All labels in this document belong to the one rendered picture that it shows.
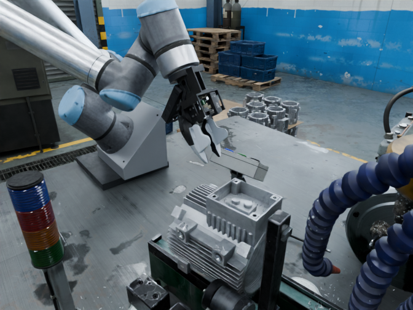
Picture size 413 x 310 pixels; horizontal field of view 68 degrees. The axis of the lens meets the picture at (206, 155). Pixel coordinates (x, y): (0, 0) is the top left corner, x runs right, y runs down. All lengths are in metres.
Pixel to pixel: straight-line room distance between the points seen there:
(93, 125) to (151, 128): 0.23
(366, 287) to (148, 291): 0.62
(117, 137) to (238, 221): 0.87
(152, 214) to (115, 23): 6.70
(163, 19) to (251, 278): 0.60
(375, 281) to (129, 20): 7.64
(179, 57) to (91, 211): 0.74
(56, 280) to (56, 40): 0.54
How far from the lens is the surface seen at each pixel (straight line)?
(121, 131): 1.37
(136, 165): 1.33
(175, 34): 0.71
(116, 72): 0.79
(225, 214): 0.62
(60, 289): 0.78
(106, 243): 1.09
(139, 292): 0.85
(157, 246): 0.85
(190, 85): 0.69
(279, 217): 0.42
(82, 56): 0.83
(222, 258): 0.61
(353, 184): 0.23
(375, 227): 0.76
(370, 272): 0.29
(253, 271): 0.77
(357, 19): 6.72
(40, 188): 0.63
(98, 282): 0.98
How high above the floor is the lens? 1.50
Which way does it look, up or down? 27 degrees down
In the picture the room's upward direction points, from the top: straight up
